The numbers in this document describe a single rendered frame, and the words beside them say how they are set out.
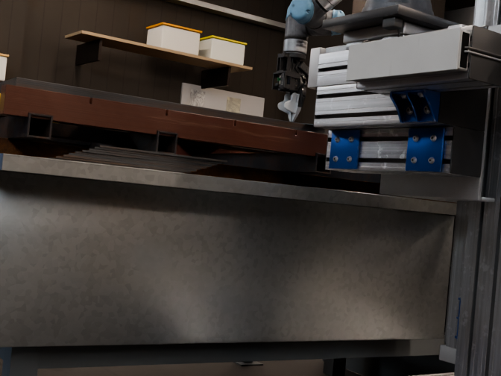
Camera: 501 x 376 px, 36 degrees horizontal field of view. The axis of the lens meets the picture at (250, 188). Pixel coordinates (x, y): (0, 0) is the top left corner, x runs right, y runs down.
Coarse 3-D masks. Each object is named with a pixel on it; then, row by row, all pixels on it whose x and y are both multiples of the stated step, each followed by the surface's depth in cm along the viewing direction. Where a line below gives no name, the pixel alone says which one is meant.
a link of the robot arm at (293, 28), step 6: (288, 12) 240; (288, 18) 240; (288, 24) 240; (294, 24) 238; (300, 24) 237; (288, 30) 239; (294, 30) 238; (300, 30) 238; (288, 36) 239; (294, 36) 238; (300, 36) 238; (306, 36) 240
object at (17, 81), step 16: (16, 80) 161; (32, 80) 163; (96, 96) 170; (112, 96) 172; (128, 96) 174; (192, 112) 182; (208, 112) 185; (224, 112) 187; (304, 128) 200; (320, 128) 202
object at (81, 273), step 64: (0, 192) 152; (64, 192) 158; (128, 192) 166; (192, 192) 174; (0, 256) 152; (64, 256) 159; (128, 256) 166; (192, 256) 174; (256, 256) 183; (320, 256) 193; (384, 256) 204; (448, 256) 217; (0, 320) 153; (64, 320) 159; (128, 320) 167; (192, 320) 175; (256, 320) 184; (320, 320) 194; (384, 320) 205
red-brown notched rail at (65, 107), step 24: (0, 96) 159; (24, 96) 157; (48, 96) 160; (72, 96) 163; (72, 120) 163; (96, 120) 166; (120, 120) 168; (144, 120) 171; (168, 120) 175; (192, 120) 178; (216, 120) 181; (240, 144) 185; (264, 144) 188; (288, 144) 192; (312, 144) 196
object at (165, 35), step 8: (160, 24) 834; (168, 24) 834; (152, 32) 851; (160, 32) 834; (168, 32) 835; (176, 32) 840; (184, 32) 846; (192, 32) 852; (200, 32) 856; (152, 40) 850; (160, 40) 833; (168, 40) 836; (176, 40) 841; (184, 40) 846; (192, 40) 852; (168, 48) 837; (176, 48) 841; (184, 48) 847; (192, 48) 852
